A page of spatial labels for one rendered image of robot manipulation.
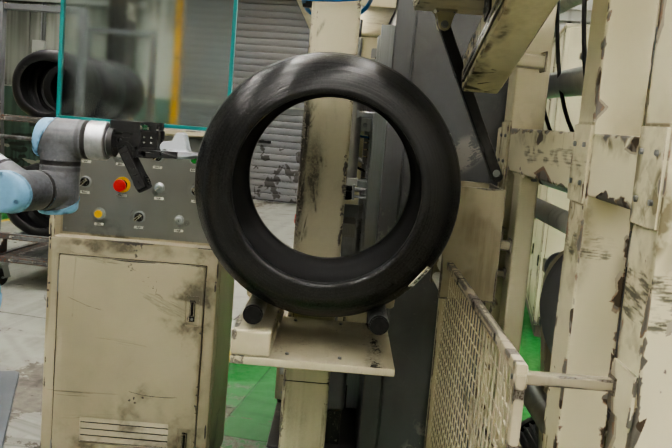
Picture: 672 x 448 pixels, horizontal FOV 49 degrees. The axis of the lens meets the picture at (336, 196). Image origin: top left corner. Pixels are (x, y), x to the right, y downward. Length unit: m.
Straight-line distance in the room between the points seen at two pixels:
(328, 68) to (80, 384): 1.46
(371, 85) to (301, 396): 0.93
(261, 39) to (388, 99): 9.76
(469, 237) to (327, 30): 0.65
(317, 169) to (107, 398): 1.10
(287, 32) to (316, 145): 9.29
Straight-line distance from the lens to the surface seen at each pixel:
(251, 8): 11.43
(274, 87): 1.60
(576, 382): 1.24
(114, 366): 2.57
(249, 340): 1.69
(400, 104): 1.60
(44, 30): 12.82
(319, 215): 1.99
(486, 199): 1.95
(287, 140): 11.14
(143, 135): 1.76
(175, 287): 2.45
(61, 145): 1.80
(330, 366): 1.69
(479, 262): 1.97
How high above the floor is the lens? 1.35
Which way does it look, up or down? 6 degrees down
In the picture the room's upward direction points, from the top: 5 degrees clockwise
